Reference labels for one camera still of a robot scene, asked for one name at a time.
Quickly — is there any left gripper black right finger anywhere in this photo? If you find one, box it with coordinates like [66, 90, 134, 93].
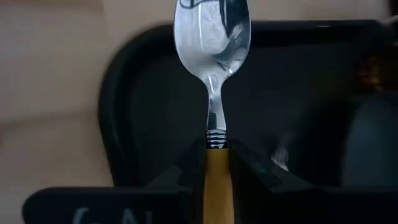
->
[229, 139, 398, 224]

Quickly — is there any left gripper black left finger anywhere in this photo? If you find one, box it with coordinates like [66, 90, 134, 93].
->
[21, 138, 208, 224]

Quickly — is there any black frying pan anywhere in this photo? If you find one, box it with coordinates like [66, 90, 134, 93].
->
[340, 93, 398, 189]

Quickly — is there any amber faceted cup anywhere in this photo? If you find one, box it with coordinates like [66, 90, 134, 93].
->
[354, 46, 398, 94]

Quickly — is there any spoon with yellow handle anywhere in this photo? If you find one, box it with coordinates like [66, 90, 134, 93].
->
[172, 0, 252, 224]

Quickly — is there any black rectangular tray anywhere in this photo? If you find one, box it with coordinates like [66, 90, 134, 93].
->
[98, 18, 398, 189]

